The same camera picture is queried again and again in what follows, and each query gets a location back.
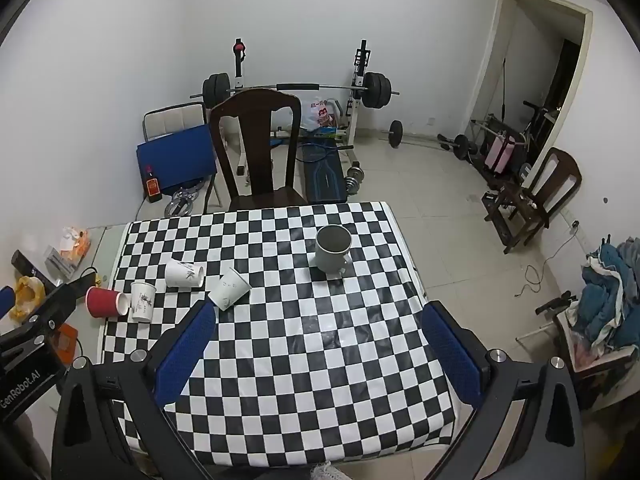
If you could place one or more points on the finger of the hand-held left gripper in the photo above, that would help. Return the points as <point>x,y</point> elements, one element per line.
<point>5,301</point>
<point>60,302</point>

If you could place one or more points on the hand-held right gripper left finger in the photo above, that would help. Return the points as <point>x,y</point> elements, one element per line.
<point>184,357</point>

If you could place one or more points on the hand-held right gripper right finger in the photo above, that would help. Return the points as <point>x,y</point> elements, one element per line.
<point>452,357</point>

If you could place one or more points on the grey ceramic mug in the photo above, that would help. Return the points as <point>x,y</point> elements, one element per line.
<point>331,255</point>

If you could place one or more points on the red paper cup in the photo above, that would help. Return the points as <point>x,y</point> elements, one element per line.
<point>102,302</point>

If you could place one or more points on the white printed paper cup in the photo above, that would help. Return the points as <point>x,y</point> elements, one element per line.
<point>141,302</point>
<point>227,290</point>
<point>182,275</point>

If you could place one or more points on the yellow tape roll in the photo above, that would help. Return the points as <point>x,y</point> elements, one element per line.
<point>25,297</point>

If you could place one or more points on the orange flat packet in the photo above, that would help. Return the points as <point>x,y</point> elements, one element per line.
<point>67,342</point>

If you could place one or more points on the clear plastic box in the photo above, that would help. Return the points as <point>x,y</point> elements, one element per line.
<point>57,260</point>

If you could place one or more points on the black rectangular box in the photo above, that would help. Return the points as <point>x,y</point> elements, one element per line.
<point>32,267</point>

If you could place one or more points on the orange snack packet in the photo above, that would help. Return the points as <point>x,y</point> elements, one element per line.
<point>75,242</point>

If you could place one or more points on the black white checkered tablecloth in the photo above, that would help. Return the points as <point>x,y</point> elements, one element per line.
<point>310,360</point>

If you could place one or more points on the cardboard box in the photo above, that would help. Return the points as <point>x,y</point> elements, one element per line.
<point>595,365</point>

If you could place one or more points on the dark bottle red label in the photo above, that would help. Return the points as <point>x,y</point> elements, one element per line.
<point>152,187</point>

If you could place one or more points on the chrome metal hand grip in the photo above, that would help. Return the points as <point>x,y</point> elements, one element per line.
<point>182,200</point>

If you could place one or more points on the pile of blue clothes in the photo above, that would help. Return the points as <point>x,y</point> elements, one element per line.
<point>610,300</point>

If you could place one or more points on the dark wooden chair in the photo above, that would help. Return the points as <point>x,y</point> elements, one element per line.
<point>257,160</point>
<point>540,195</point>

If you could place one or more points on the blue folded mat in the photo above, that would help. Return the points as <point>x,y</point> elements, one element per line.
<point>175,157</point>

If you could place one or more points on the chrome dumbbell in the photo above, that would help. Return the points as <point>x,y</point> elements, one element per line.
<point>354,177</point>

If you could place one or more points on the pink bag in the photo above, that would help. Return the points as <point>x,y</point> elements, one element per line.
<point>500,152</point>

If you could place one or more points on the small barbell black plates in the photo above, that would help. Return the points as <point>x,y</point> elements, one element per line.
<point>457,144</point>

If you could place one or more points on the white padded chair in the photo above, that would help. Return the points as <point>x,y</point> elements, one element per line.
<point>175,117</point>

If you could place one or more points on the dark blue bench pad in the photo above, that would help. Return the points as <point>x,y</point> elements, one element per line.
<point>324,180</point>

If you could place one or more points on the white weight bench rack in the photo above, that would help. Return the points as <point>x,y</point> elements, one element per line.
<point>356,110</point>

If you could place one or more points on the white printed plastic bag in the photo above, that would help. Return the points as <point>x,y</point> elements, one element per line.
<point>320,115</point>

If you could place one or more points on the barbell with black plates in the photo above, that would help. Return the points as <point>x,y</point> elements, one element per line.
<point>375,90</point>

